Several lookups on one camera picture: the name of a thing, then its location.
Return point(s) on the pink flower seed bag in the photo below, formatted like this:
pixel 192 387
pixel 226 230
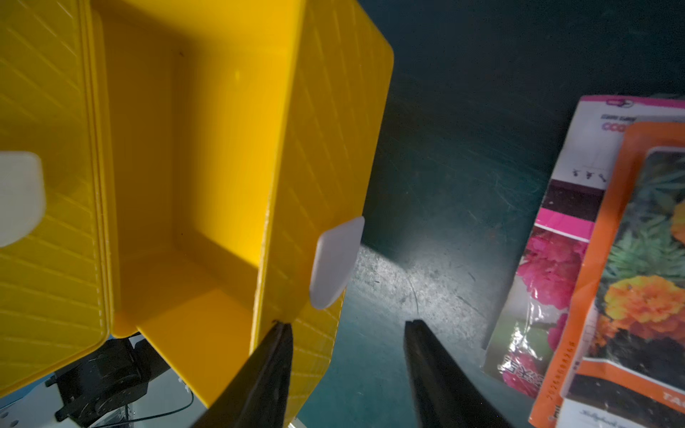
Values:
pixel 534 315

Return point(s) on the yellow drawer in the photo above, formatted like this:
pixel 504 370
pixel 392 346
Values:
pixel 235 133

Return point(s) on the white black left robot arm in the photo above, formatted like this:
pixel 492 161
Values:
pixel 168 402

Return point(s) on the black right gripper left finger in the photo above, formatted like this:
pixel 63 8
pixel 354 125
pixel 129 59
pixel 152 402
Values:
pixel 258 395

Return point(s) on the orange back-side seed bag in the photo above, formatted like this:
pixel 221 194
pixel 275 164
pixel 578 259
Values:
pixel 639 139

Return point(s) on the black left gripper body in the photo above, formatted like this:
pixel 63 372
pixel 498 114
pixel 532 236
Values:
pixel 113 376

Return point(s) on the yellow plastic drawer cabinet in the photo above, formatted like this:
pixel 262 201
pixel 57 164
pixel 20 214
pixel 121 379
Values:
pixel 56 304

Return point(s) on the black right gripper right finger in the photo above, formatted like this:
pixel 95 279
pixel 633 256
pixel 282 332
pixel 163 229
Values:
pixel 442 393

